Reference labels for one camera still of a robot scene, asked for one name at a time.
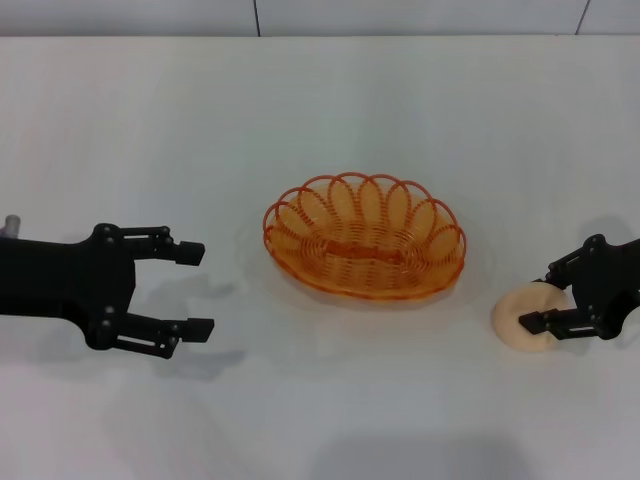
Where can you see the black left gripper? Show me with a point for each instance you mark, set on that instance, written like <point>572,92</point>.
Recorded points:
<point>65,280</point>

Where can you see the orange woven plastic basket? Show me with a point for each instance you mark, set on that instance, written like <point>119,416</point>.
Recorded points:
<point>365,245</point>

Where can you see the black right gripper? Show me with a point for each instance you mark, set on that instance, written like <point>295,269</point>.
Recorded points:
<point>612,285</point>

